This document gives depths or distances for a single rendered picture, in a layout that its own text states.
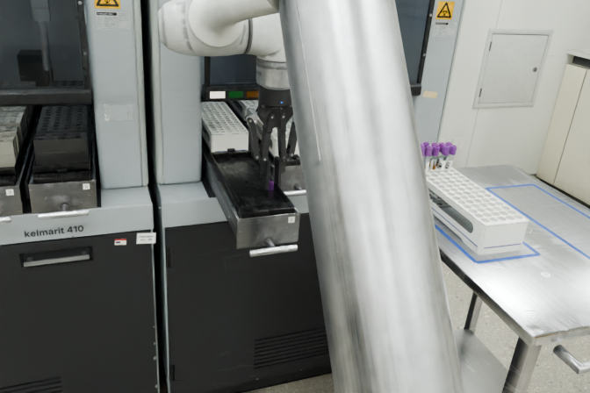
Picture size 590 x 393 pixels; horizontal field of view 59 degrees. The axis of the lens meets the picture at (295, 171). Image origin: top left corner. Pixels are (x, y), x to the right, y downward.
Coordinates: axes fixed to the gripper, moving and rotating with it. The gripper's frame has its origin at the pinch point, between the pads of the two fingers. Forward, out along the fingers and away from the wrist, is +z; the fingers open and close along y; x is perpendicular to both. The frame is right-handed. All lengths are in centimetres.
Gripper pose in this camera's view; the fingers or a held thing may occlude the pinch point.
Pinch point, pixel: (271, 173)
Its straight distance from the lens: 118.0
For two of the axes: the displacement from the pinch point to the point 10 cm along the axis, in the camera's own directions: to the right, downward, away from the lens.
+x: 3.4, 3.9, -8.6
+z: -0.7, 9.2, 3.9
